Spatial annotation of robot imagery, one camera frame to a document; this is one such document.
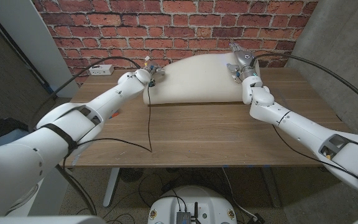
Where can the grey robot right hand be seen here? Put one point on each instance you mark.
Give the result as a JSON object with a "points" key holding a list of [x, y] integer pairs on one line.
{"points": [[244, 59]]}

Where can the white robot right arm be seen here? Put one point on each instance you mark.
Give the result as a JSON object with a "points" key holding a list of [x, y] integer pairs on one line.
{"points": [[291, 121]]}

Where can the white robot torso base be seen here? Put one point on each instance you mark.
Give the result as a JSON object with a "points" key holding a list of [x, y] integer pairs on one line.
{"points": [[194, 199]]}

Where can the red brick print backdrop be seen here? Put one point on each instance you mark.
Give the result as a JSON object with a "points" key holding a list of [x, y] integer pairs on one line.
{"points": [[179, 31]]}

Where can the blue storage bin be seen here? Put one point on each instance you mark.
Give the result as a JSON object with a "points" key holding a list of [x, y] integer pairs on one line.
{"points": [[8, 138]]}

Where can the cream memory foam sheet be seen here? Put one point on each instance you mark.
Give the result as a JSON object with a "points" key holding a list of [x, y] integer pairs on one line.
{"points": [[194, 81]]}

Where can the small grey electronics box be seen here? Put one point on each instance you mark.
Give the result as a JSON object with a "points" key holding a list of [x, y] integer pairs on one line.
{"points": [[183, 217]]}

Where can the white metal table leg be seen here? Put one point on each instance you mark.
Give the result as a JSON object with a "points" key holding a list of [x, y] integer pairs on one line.
{"points": [[271, 186], [111, 186]]}

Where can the white wall panel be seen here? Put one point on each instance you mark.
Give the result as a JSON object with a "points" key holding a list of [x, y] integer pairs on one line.
{"points": [[26, 31]]}

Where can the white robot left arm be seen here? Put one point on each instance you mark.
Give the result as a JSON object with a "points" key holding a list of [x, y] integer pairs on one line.
{"points": [[73, 118]]}

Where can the black stub antenna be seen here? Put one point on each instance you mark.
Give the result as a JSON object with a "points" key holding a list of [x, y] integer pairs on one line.
{"points": [[195, 211]]}

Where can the black round fan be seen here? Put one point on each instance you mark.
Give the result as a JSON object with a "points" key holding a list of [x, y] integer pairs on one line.
{"points": [[130, 175]]}

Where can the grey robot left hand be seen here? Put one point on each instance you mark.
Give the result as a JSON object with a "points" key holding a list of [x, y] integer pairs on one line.
{"points": [[155, 70]]}

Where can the black cloth bag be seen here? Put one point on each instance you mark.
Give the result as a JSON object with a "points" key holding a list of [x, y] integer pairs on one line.
{"points": [[2, 124]]}

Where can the white power strip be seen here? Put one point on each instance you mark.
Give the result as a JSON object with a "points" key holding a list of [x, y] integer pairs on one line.
{"points": [[102, 71]]}

